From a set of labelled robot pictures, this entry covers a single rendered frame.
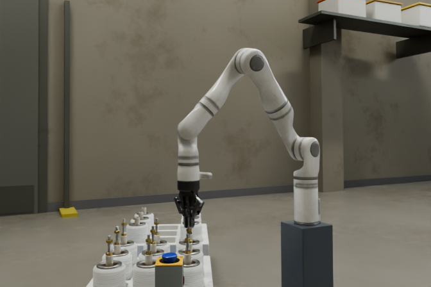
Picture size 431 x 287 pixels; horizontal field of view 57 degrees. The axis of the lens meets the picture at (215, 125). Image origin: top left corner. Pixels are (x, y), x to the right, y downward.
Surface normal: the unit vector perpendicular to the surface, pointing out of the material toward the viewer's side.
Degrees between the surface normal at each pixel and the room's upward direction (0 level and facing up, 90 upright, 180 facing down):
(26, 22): 90
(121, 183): 90
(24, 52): 90
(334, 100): 90
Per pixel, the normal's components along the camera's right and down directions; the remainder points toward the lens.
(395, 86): 0.43, -0.03
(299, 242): -0.90, 0.00
